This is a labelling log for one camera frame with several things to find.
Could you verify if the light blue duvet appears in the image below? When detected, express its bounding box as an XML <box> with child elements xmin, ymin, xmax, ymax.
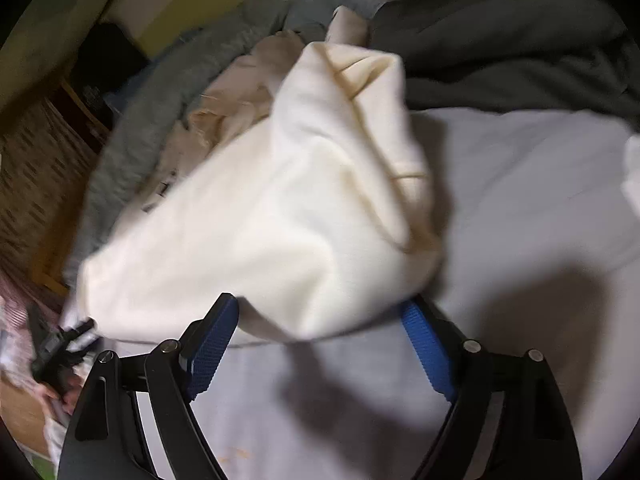
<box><xmin>75</xmin><ymin>0</ymin><xmax>446</xmax><ymax>281</ymax></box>

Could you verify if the black hanging garment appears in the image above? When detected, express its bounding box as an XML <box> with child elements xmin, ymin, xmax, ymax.
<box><xmin>65</xmin><ymin>22</ymin><xmax>151</xmax><ymax>126</ymax></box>

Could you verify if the green checked cloth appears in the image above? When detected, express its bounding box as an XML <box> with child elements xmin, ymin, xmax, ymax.
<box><xmin>0</xmin><ymin>0</ymin><xmax>131</xmax><ymax>111</ymax></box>

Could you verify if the maroon striped cloth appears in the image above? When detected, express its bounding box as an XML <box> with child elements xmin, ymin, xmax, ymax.
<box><xmin>0</xmin><ymin>280</ymin><xmax>66</xmax><ymax>321</ymax></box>

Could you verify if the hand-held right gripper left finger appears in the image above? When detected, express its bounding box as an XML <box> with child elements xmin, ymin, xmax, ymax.
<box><xmin>57</xmin><ymin>292</ymin><xmax>240</xmax><ymax>480</ymax></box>

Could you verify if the patterned beige curtain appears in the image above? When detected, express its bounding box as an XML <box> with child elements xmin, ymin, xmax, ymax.
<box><xmin>0</xmin><ymin>95</ymin><xmax>101</xmax><ymax>271</ymax></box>

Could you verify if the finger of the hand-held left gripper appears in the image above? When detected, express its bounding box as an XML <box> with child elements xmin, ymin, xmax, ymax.
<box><xmin>62</xmin><ymin>317</ymin><xmax>98</xmax><ymax>348</ymax></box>

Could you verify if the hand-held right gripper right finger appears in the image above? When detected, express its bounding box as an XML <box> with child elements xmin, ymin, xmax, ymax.
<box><xmin>400</xmin><ymin>294</ymin><xmax>583</xmax><ymax>480</ymax></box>

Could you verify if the white cloth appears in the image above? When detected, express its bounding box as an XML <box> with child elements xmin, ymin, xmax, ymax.
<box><xmin>620</xmin><ymin>135</ymin><xmax>640</xmax><ymax>206</ymax></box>

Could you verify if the cream printed hoodie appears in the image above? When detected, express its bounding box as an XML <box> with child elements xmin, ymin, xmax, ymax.
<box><xmin>60</xmin><ymin>5</ymin><xmax>443</xmax><ymax>348</ymax></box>

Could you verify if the dark grey garment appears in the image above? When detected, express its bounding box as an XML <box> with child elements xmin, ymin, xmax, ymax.
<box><xmin>370</xmin><ymin>0</ymin><xmax>640</xmax><ymax>126</ymax></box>

